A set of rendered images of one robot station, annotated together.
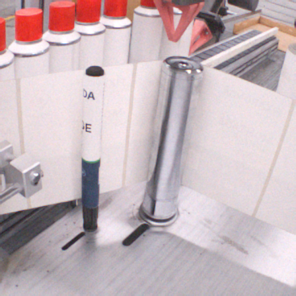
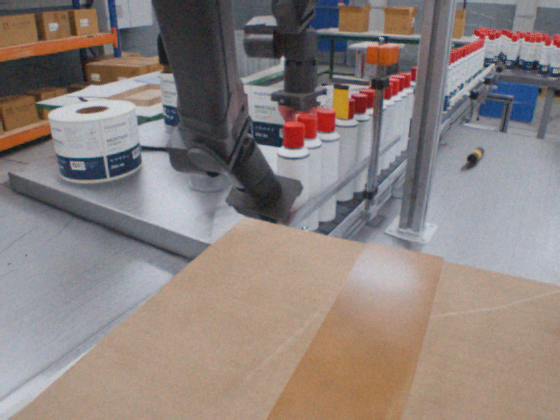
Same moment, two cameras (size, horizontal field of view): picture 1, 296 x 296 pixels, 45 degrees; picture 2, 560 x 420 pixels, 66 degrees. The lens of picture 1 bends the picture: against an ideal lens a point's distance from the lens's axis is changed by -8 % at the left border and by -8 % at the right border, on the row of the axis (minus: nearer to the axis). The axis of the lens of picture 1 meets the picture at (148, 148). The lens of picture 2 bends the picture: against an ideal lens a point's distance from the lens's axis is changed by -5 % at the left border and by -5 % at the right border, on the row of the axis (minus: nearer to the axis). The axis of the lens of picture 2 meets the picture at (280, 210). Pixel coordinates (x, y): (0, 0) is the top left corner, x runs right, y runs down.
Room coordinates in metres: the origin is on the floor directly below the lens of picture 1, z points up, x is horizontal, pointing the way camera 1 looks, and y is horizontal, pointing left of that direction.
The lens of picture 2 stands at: (1.38, -0.04, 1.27)
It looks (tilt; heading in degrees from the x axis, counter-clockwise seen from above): 26 degrees down; 181
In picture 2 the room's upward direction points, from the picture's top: straight up
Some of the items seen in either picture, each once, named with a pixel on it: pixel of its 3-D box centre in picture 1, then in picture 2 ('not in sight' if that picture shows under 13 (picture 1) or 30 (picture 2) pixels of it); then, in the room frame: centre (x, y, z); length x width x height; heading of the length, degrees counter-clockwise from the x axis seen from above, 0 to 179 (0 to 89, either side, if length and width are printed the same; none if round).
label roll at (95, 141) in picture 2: not in sight; (97, 139); (0.35, -0.50, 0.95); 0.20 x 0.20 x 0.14
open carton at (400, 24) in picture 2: not in sight; (399, 19); (-4.88, 1.45, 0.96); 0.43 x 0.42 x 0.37; 62
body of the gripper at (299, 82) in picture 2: not in sight; (299, 80); (0.57, -0.02, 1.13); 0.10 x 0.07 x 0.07; 150
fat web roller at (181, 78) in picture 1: (169, 147); not in sight; (0.32, -0.02, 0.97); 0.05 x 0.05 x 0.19
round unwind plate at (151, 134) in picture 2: not in sight; (179, 132); (0.08, -0.36, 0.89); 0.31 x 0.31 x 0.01
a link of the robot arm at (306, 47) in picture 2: not in sight; (297, 44); (0.56, -0.02, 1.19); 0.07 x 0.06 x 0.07; 65
